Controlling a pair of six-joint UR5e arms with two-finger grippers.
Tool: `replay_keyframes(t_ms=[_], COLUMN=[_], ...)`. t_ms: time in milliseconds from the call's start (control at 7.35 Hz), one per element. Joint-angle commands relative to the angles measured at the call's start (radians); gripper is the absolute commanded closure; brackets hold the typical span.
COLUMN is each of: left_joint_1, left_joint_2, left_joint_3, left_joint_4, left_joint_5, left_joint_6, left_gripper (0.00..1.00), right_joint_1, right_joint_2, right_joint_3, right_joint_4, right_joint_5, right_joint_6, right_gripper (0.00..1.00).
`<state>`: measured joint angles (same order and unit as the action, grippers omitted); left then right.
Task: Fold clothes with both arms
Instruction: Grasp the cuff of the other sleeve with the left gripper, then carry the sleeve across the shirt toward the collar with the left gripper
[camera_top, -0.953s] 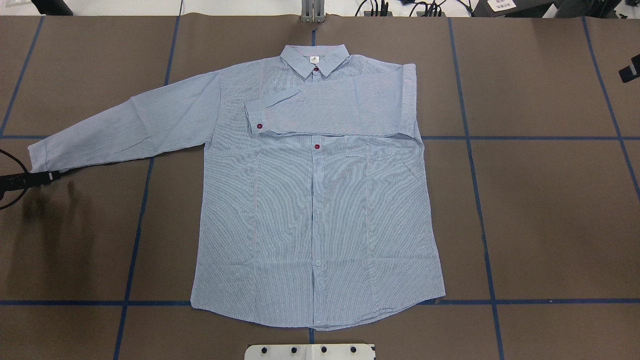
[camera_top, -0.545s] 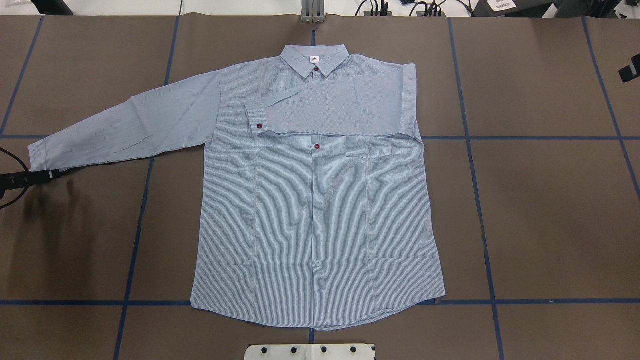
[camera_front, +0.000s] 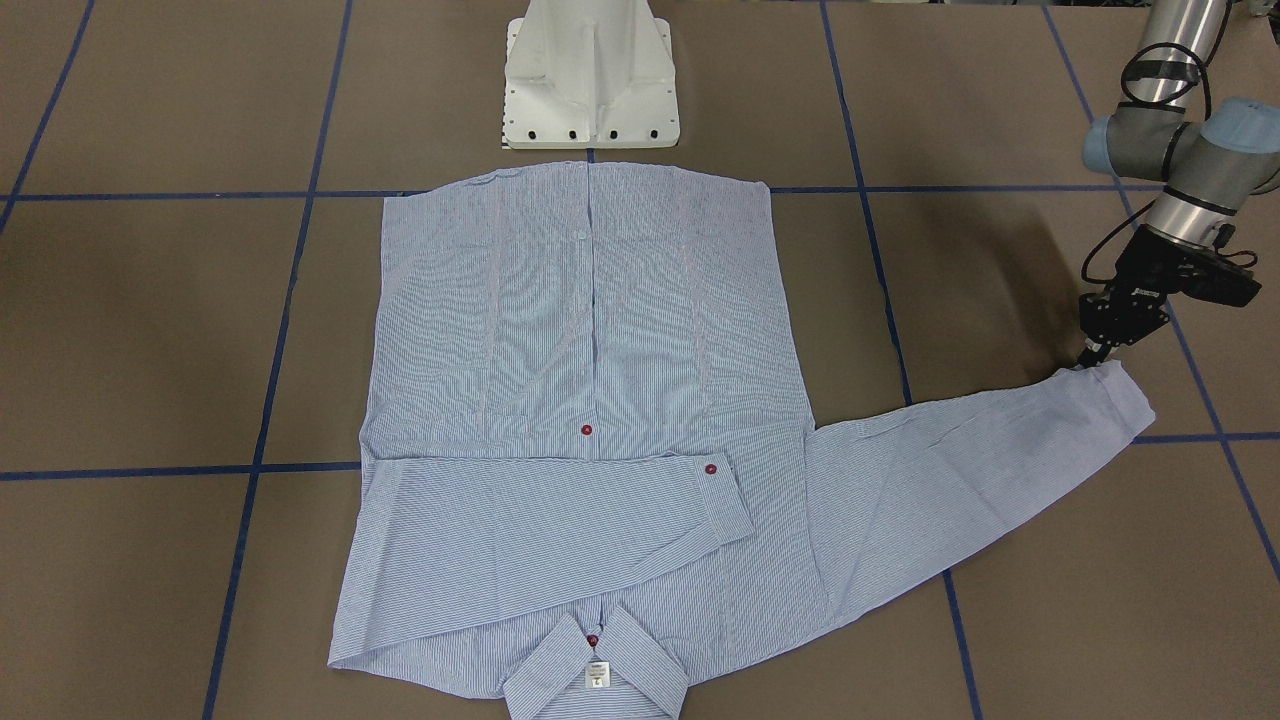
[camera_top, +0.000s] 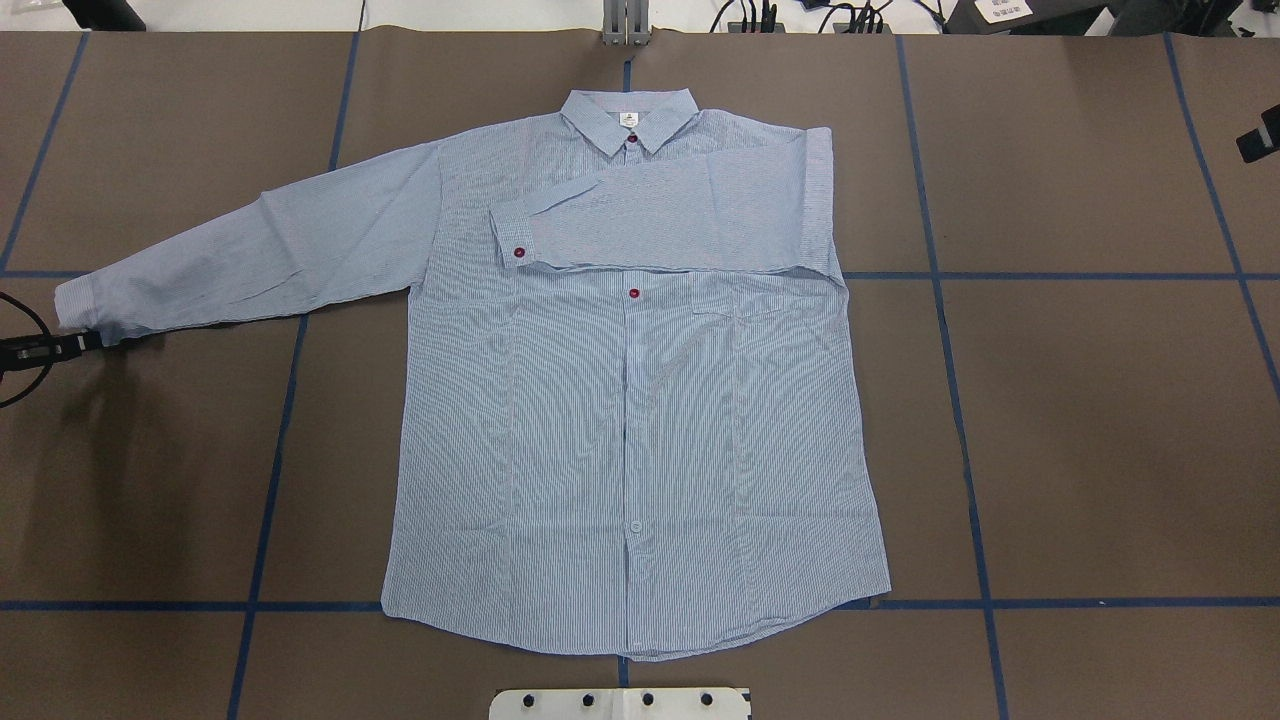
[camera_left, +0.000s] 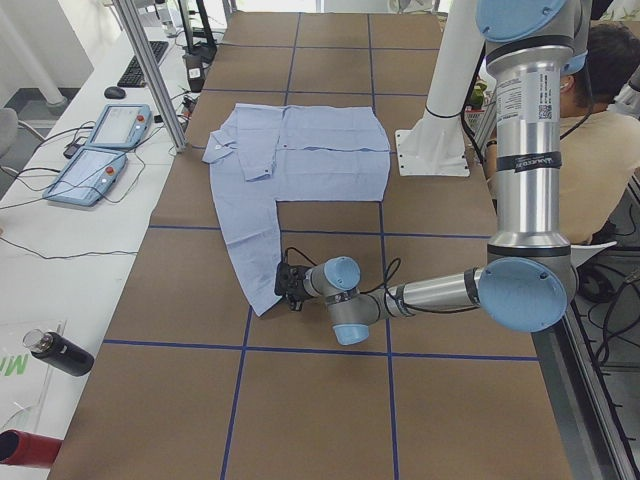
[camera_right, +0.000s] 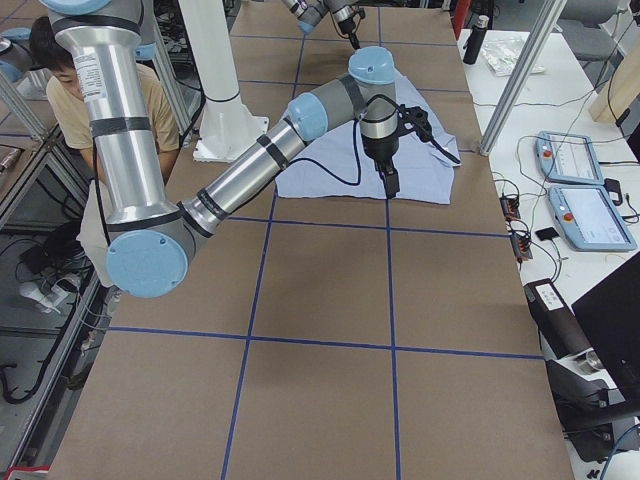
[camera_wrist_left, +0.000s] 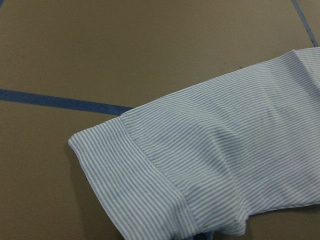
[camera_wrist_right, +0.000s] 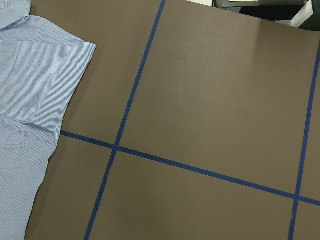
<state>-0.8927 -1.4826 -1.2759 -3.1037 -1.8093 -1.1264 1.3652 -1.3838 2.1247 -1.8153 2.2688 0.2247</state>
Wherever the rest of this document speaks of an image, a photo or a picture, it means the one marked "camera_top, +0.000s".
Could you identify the aluminium frame post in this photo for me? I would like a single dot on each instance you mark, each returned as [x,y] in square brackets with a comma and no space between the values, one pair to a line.
[626,23]

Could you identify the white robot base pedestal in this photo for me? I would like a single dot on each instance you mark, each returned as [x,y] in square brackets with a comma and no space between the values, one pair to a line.
[623,703]

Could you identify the light blue striped shirt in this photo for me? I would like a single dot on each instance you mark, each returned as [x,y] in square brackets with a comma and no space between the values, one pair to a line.
[631,424]

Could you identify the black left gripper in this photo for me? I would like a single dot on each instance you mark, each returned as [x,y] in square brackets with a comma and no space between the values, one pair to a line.
[72,344]

